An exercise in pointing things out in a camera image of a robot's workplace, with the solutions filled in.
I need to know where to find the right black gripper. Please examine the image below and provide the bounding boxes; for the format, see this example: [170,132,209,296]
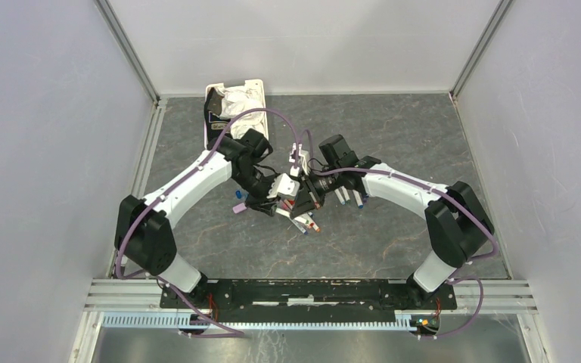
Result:
[290,164,342,217]

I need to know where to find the blue cap white marker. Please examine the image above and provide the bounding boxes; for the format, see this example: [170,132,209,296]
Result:
[275,200,293,219]
[352,190,364,209]

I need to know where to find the pink highlighter cap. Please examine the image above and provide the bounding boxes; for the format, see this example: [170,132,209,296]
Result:
[232,203,248,214]

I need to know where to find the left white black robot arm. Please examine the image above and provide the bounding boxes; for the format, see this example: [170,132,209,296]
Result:
[115,129,275,309]

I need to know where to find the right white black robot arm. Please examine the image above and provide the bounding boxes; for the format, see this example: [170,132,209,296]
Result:
[289,135,499,309]

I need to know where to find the red cap white marker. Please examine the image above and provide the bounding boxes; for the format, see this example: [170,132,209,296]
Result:
[294,213,321,232]

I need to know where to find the green cap white marker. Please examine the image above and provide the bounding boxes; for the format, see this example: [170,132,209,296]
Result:
[334,189,346,205]

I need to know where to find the black cloth with label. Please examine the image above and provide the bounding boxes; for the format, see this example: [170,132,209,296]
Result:
[203,87,230,146]

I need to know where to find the white crumpled cloth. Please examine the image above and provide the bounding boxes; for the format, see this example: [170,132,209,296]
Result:
[216,80,268,139]

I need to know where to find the white plastic basket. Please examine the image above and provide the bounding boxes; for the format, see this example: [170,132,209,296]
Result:
[203,79,269,146]

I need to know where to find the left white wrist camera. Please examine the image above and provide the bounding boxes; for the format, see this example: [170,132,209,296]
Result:
[268,173,300,200]

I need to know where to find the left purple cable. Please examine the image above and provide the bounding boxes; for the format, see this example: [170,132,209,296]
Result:
[115,107,303,339]

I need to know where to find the purple cable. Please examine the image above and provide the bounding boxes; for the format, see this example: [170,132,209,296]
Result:
[300,129,500,340]
[115,107,303,339]

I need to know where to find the black mounting base plate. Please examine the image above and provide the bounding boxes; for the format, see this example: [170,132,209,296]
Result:
[187,278,458,323]

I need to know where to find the white slotted cable duct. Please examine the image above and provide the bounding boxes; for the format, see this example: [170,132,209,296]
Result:
[101,312,416,332]

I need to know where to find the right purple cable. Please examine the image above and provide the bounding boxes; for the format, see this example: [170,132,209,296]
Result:
[300,129,500,340]

